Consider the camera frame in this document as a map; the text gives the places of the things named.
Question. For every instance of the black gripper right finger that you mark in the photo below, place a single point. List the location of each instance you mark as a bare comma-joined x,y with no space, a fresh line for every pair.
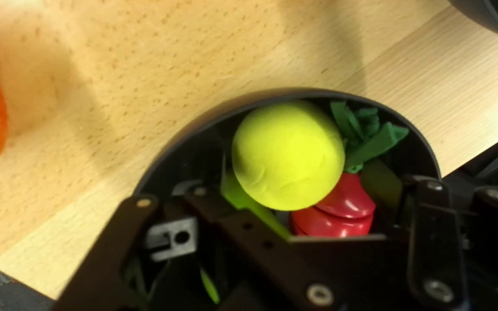
432,248

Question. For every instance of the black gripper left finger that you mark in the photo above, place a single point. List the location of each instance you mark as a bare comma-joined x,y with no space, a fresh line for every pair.
249,243

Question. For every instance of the yellow toy lemon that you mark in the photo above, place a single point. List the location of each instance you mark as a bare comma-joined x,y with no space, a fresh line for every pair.
285,156

